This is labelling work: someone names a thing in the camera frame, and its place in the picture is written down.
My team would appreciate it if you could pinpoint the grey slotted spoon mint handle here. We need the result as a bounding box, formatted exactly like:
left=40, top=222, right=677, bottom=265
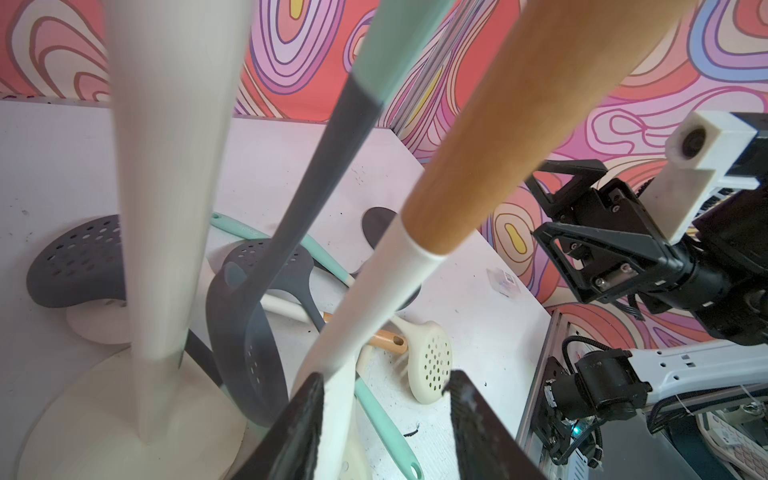
left=208, top=213, right=354, bottom=330

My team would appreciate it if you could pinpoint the grey slotted spatula mint handle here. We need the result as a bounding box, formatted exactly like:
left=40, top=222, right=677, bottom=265
left=26, top=214, right=126, bottom=308

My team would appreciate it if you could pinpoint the cream utensil rack stand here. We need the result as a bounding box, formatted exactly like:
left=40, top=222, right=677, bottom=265
left=17, top=1, right=252, bottom=479

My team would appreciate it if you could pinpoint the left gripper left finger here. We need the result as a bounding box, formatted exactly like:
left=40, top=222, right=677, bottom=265
left=232, top=373, right=324, bottom=480

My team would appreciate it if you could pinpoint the cream skimmer on table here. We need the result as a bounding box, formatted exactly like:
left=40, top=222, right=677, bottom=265
left=65, top=299, right=131, bottom=345

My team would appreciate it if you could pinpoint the dark grey utensil rack stand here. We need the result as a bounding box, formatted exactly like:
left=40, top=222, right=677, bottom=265
left=359, top=206, right=422, bottom=313

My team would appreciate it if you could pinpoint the cream skimmer wooden handle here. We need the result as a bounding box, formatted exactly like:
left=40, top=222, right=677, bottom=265
left=295, top=1, right=694, bottom=479

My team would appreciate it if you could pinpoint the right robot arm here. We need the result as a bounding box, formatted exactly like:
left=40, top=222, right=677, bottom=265
left=526, top=160, right=767, bottom=467

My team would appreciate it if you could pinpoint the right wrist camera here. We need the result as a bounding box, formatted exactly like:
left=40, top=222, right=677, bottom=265
left=639, top=111, right=767, bottom=244

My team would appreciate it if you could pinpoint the grey skimmer mint handle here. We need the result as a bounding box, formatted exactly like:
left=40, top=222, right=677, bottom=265
left=206, top=1, right=452, bottom=427

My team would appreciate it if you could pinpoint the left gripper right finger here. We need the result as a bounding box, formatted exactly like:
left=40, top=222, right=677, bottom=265
left=443, top=370, right=545, bottom=480

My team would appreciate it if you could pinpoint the cream skimmer mint handle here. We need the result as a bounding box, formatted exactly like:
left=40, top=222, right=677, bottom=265
left=320, top=311, right=455, bottom=480

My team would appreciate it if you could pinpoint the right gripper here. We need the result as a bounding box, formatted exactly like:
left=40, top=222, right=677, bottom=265
left=525, top=160, right=767, bottom=345

